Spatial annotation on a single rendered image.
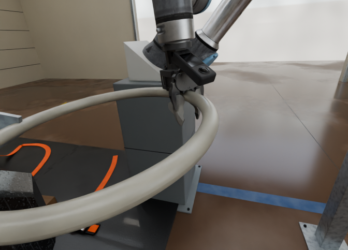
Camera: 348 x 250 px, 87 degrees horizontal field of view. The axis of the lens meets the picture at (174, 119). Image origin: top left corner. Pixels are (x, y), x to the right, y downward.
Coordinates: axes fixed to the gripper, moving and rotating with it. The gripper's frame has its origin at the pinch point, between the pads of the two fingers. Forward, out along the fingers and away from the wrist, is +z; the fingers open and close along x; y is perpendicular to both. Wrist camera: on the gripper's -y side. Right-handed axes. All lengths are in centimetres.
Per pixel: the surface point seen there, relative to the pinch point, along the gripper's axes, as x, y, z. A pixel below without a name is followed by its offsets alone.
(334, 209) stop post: -62, -20, 63
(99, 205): 27.5, -23.4, -7.2
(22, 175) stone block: 52, 45, 20
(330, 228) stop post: -61, -21, 75
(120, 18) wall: -151, 495, -93
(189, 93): 1.0, -2.2, -7.9
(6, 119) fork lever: 40.8, 16.8, -9.1
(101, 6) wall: -121, 530, -128
